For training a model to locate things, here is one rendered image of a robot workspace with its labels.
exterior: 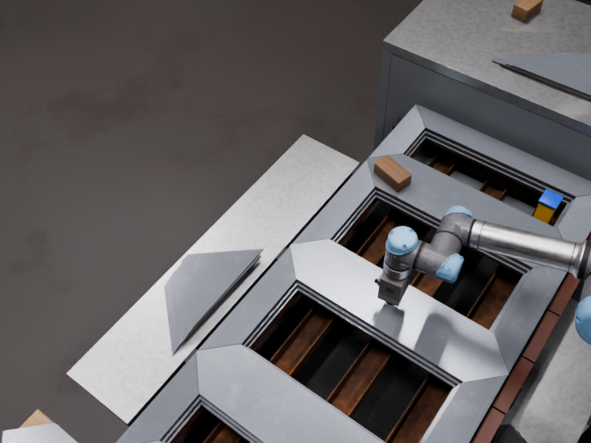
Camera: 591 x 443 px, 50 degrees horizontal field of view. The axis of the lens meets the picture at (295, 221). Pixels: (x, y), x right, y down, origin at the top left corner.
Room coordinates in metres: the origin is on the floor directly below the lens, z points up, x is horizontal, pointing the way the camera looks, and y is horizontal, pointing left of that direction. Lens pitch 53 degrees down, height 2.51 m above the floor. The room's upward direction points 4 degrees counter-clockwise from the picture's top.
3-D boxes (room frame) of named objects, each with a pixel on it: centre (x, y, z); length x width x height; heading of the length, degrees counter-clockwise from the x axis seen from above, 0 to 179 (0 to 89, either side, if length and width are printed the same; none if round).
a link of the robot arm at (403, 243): (0.89, -0.27, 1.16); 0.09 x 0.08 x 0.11; 60
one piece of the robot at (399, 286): (0.90, -0.26, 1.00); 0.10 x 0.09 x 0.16; 59
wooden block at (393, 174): (1.38, -0.34, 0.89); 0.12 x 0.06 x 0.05; 35
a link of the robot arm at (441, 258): (0.86, -0.36, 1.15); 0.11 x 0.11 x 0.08; 60
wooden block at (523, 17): (1.97, -0.90, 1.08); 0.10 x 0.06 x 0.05; 129
